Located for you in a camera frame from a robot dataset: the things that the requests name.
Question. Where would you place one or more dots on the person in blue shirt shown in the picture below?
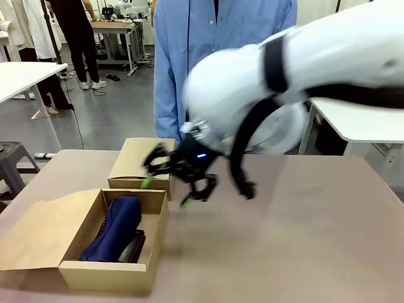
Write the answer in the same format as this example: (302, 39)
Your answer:
(195, 38)

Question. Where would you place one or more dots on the small cardboard box with lid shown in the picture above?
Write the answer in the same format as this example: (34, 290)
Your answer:
(139, 164)

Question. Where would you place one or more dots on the black tripod pole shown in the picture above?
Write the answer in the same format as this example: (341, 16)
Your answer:
(52, 31)

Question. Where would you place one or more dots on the white power strip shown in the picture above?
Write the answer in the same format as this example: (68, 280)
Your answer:
(44, 155)

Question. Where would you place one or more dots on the wooden top workbench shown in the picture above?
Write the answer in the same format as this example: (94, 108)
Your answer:
(121, 34)

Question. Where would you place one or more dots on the person's right forearm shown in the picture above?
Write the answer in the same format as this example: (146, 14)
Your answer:
(167, 110)

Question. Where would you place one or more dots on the large open cardboard box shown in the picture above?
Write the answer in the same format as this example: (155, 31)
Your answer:
(82, 240)

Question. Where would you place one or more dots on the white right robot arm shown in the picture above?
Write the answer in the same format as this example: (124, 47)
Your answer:
(300, 79)

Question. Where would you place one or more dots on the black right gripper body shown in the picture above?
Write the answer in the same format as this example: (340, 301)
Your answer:
(195, 161)

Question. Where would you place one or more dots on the white table with metal legs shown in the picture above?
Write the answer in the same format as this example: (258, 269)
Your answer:
(25, 79)

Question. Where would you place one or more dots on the navy blue pencil pouch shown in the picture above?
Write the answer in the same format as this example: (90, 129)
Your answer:
(116, 227)

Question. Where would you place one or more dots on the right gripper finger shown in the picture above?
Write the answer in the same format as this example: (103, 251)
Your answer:
(202, 189)
(156, 164)

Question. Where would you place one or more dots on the black slippers pair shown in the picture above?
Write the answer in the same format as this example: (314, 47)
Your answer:
(113, 77)

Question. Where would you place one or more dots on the person in black clothes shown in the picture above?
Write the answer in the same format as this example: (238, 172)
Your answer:
(77, 38)

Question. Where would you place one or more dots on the person in white coat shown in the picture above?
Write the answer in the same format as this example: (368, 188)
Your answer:
(38, 38)

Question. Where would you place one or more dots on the grey metal stool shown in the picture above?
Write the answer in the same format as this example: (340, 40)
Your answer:
(14, 161)

